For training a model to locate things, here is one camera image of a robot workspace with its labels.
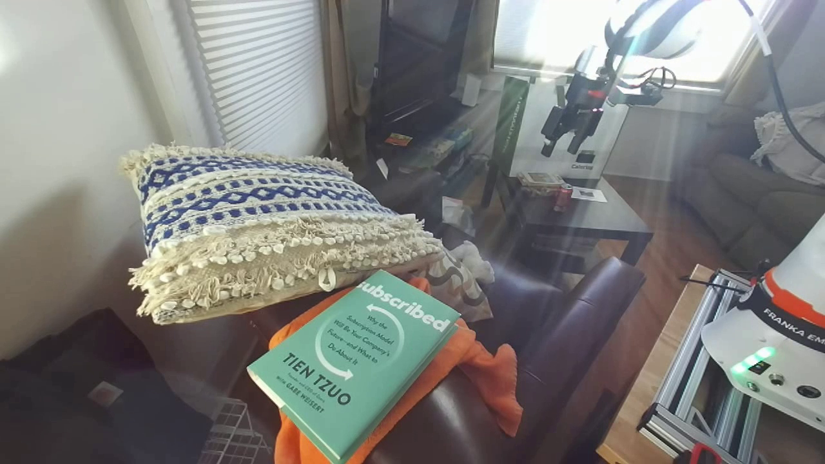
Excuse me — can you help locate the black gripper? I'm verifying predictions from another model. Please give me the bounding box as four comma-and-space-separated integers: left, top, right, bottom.
540, 71, 617, 159

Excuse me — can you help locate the white stuffed toy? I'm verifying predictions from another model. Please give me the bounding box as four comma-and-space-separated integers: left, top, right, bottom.
448, 236, 498, 285

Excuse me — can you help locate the green hardcover book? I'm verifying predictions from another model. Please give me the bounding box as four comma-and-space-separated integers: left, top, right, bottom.
244, 267, 464, 464

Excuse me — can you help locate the white paper sheet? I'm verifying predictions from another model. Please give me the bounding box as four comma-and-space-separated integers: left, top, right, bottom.
571, 185, 609, 205

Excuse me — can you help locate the small red object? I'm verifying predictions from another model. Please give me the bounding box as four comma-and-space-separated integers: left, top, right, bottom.
551, 182, 576, 216

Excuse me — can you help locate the green hanging cloth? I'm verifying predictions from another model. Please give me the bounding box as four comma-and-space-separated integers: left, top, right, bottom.
491, 74, 531, 176

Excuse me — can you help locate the dark coffee table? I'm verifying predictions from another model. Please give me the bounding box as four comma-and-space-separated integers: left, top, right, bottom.
503, 173, 654, 275

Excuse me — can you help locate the dark tv stand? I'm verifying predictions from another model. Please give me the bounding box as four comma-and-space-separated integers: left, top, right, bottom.
369, 0, 478, 150

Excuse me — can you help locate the grey brown sofa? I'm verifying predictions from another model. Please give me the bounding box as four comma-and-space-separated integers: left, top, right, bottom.
683, 101, 825, 273

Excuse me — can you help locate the brown patterned cushion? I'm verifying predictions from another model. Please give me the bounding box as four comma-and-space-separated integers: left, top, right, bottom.
421, 247, 496, 324

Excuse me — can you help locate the dark brown leather armchair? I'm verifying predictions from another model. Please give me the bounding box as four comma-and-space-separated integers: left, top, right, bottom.
112, 253, 649, 464

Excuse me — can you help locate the white blanket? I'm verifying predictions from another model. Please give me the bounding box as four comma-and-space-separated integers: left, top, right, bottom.
747, 99, 825, 187

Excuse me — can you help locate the brown curtain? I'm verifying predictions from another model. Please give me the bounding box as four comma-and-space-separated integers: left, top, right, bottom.
318, 0, 377, 176

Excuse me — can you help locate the orange cloth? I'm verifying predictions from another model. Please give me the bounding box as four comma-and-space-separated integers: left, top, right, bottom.
265, 273, 527, 464

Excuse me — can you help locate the white window blind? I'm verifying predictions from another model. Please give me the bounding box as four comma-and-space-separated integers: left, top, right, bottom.
170, 0, 331, 159

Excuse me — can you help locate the blue white fringed pillow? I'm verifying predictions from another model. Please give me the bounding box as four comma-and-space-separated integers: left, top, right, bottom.
118, 141, 447, 327

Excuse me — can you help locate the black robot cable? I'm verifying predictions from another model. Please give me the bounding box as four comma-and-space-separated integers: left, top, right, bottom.
736, 0, 825, 164

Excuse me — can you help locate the white wire basket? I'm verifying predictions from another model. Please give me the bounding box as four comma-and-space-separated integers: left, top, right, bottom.
193, 396, 278, 464

